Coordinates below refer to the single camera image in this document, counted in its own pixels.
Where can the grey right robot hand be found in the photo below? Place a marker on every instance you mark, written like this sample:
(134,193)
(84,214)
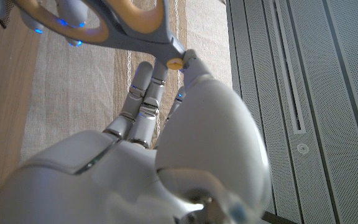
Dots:
(166,174)

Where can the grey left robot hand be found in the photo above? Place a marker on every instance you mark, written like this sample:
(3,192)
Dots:
(71,12)

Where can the striped beige curtain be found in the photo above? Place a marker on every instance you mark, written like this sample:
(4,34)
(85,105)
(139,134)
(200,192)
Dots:
(82,87)

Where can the round white ceiling fixture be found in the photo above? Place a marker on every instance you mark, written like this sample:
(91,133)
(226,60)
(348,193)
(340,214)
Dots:
(302,148)

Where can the long ceiling vent slot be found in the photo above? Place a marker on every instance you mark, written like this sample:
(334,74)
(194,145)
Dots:
(286,62)

